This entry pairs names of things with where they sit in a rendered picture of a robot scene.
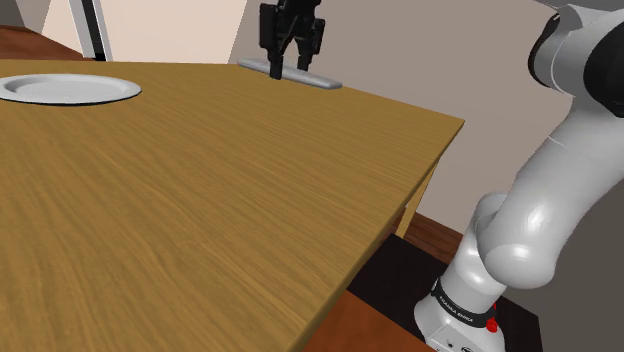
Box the white plate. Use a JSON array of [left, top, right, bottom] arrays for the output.
[[0, 73, 143, 107]]

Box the grey flat oblong bar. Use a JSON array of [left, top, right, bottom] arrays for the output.
[[237, 57, 343, 91]]

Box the black robot stand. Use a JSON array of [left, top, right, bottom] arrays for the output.
[[346, 232, 545, 352]]

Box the wooden table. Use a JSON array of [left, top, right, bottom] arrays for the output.
[[0, 58, 466, 352]]

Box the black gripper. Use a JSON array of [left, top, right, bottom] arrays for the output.
[[258, 0, 327, 82]]

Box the white door frame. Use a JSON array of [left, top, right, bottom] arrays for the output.
[[67, 0, 114, 63]]

